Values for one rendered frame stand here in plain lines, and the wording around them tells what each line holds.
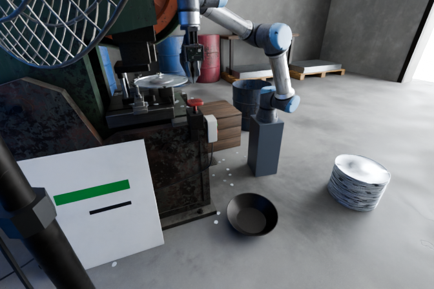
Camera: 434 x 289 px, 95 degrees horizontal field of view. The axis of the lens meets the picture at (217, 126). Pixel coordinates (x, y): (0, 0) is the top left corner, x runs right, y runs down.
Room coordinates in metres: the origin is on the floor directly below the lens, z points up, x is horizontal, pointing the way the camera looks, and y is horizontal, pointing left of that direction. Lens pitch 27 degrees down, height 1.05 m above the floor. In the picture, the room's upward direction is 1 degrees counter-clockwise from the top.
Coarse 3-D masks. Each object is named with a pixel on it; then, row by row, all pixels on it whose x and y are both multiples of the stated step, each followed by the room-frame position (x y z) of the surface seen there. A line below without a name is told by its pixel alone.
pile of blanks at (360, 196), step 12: (336, 168) 1.01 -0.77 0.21; (336, 180) 0.98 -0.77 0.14; (348, 180) 0.92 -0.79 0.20; (336, 192) 0.95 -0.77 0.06; (348, 192) 0.90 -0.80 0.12; (360, 192) 0.86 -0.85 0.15; (372, 192) 0.85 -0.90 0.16; (348, 204) 0.88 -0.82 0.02; (360, 204) 0.86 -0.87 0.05; (372, 204) 0.85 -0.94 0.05
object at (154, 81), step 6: (144, 78) 1.17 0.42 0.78; (150, 78) 1.17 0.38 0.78; (156, 78) 1.14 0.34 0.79; (162, 78) 1.13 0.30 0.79; (168, 78) 1.13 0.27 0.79; (174, 78) 1.15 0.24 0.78; (180, 78) 1.15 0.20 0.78; (186, 78) 1.15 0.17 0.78; (138, 84) 1.04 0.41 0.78; (144, 84) 1.04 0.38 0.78; (150, 84) 1.04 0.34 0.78; (156, 84) 1.03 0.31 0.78; (162, 84) 1.03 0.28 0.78; (168, 84) 1.03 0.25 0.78; (174, 84) 1.03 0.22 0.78; (180, 84) 1.02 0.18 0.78
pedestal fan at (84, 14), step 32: (96, 0) 0.24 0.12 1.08; (0, 32) 0.26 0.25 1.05; (32, 32) 0.22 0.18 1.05; (64, 32) 0.27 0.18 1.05; (32, 64) 0.27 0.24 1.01; (64, 64) 0.23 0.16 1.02; (0, 160) 0.19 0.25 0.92; (0, 192) 0.18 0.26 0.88; (32, 192) 0.20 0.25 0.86; (0, 224) 0.17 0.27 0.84; (32, 224) 0.18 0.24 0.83; (32, 256) 0.17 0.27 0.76; (64, 256) 0.19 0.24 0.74; (32, 288) 0.16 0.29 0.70; (64, 288) 0.17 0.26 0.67
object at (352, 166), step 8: (336, 160) 1.08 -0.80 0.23; (344, 160) 1.07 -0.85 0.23; (352, 160) 1.07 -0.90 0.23; (360, 160) 1.07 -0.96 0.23; (368, 160) 1.07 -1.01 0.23; (344, 168) 0.99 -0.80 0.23; (352, 168) 0.98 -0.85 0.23; (360, 168) 0.98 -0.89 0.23; (368, 168) 0.98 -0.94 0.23; (376, 168) 0.98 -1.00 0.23; (384, 168) 0.98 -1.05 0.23; (352, 176) 0.92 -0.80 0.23; (360, 176) 0.91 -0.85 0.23; (368, 176) 0.91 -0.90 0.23; (376, 176) 0.91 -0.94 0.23; (384, 176) 0.91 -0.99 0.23
